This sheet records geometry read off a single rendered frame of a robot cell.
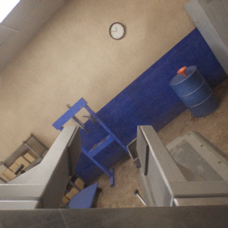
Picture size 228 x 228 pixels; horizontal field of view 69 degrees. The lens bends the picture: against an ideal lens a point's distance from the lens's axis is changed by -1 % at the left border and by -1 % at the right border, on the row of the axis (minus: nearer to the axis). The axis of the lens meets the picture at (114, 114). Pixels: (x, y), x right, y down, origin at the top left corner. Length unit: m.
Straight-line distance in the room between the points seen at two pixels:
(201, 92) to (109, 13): 2.35
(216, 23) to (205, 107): 1.51
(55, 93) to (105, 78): 1.17
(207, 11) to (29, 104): 4.00
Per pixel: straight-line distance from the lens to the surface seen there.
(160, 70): 3.92
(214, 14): 3.80
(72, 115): 3.48
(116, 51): 3.76
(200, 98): 3.53
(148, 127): 0.16
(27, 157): 4.38
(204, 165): 0.96
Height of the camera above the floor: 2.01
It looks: 14 degrees down
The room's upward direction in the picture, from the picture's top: 42 degrees counter-clockwise
